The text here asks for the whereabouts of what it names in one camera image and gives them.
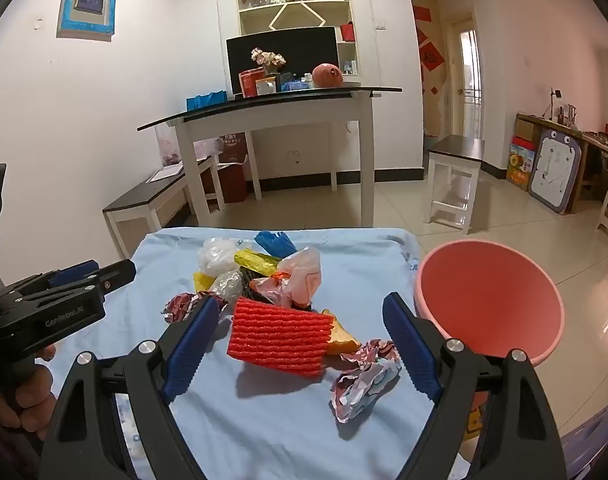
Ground red foam fruit net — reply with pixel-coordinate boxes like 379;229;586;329
227;296;335;378

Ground crumpled red white paper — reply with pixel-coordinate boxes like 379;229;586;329
164;291;229;324
331;359;403;424
341;340;401;366

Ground black foam mesh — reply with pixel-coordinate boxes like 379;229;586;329
240;266;265;302

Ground yellow snack packet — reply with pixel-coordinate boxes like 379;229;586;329
234;250;285;277

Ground orange pomegranate ornament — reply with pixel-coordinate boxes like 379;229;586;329
312;62;345;89

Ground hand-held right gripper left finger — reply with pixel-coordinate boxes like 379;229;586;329
38;296;222;480

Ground red paper box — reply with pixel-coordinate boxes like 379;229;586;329
239;67;265;99

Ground pink bag under table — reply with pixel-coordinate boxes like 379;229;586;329
156;125;225;167

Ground pink plastic bag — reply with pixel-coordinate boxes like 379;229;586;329
249;247;323;309

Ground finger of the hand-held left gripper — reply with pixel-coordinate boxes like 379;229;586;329
44;259;137;302
4;260;100;293

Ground flower bouquet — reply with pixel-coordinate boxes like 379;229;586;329
251;47;287;76

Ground wooden desk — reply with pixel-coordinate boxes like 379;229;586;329
515;112;608;216

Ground red door decorations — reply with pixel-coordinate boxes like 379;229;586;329
413;5;447;97

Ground colourful printed box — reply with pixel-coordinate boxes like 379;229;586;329
506;142;538;192

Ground purple drawing board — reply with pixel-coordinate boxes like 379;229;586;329
528;130;583;216

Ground dark top white stool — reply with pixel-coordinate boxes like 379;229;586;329
424;135;486;235

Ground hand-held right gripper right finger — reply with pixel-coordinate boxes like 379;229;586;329
382;292;570;480

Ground black monitor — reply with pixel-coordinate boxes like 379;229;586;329
226;26;341;99

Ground white plastic bag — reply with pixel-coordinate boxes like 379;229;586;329
198;237;241;279

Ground white wall shelf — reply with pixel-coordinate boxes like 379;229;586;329
216;0;381;92

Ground clear crumpled plastic bag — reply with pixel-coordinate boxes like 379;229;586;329
211;270;245;304

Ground white door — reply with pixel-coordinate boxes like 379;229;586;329
446;10;486;142

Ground dark red bin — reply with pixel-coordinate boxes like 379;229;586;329
216;132;247;204

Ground blue foam fruit net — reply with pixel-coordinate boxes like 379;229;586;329
254;230;297;260

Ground orange peel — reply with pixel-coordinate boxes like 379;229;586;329
321;309;362;356

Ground white paper sheet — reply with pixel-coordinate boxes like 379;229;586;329
146;166;185;184

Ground brown cardboard box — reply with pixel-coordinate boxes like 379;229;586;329
514;120;543;149

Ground pink plastic basin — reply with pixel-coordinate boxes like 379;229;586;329
415;240;566;368

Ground person's left hand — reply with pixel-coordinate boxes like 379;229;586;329
0;346;59;435

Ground white table with black top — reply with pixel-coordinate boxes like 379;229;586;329
137;86;403;227

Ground dark top white bench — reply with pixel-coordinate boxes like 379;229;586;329
102;155;225;261

